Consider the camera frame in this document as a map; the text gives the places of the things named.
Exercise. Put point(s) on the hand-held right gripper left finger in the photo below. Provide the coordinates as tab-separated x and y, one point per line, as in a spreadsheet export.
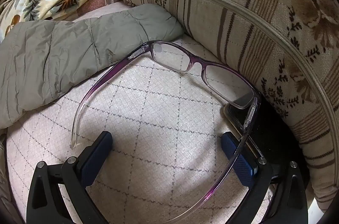
98	155

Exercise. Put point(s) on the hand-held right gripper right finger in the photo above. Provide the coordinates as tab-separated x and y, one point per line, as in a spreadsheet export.
238	160

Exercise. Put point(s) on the grey-green puffer jacket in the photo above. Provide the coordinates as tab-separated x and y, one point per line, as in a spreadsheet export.
53	54

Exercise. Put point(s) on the dark smartphone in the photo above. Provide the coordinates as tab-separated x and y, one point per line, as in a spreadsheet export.
235	114

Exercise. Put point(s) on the pink quilted sofa mat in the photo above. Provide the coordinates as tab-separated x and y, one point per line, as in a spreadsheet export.
159	120

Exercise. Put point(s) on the purple-framed eyeglasses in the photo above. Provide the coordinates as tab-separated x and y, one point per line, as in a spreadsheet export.
197	63

